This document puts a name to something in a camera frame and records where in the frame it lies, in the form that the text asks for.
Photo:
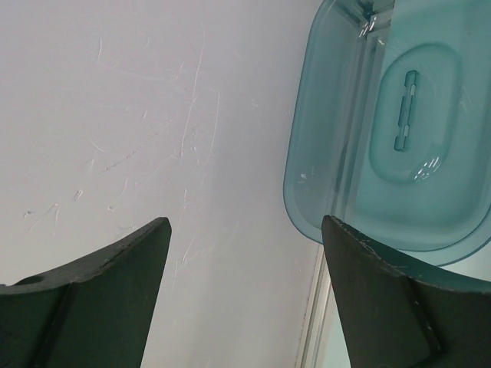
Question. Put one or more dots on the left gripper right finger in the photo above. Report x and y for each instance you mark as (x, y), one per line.
(398, 311)

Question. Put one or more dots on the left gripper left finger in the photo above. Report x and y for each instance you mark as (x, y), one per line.
(95, 311)

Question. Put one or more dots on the teal transparent plastic bin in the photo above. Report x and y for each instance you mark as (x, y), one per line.
(391, 130)

